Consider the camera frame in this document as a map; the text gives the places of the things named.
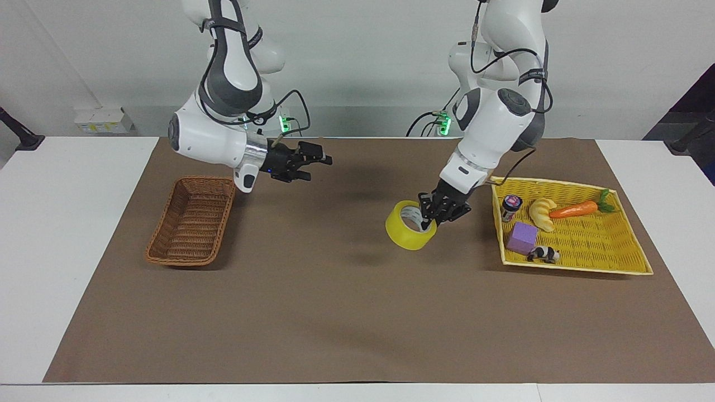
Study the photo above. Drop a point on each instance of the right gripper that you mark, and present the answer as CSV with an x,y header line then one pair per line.
x,y
276,162

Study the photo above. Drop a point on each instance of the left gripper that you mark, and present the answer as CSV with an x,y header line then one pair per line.
x,y
449,198

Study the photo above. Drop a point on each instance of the yellow tape roll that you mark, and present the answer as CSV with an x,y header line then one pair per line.
x,y
399,231

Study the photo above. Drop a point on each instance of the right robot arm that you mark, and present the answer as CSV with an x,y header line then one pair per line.
x,y
223,134

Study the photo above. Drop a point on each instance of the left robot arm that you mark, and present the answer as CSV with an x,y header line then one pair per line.
x,y
491,128

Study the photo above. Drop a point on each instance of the brown wicker basket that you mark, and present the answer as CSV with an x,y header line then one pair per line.
x,y
192,223

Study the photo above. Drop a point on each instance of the yellow woven basket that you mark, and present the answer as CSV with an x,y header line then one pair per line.
x,y
592,245

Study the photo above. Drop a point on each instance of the small jar with dark lid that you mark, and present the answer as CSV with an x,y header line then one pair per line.
x,y
510,207

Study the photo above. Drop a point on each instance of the purple block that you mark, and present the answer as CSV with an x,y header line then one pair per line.
x,y
522,238

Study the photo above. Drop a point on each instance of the yellow toy croissant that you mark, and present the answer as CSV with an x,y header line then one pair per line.
x,y
542,215

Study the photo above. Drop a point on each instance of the black and white panda toy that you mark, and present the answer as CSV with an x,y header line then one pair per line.
x,y
544,254

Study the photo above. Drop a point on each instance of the orange toy carrot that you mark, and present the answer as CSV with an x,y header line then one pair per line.
x,y
575,210

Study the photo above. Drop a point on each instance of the black stand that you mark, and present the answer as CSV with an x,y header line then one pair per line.
x,y
22,137
690,137

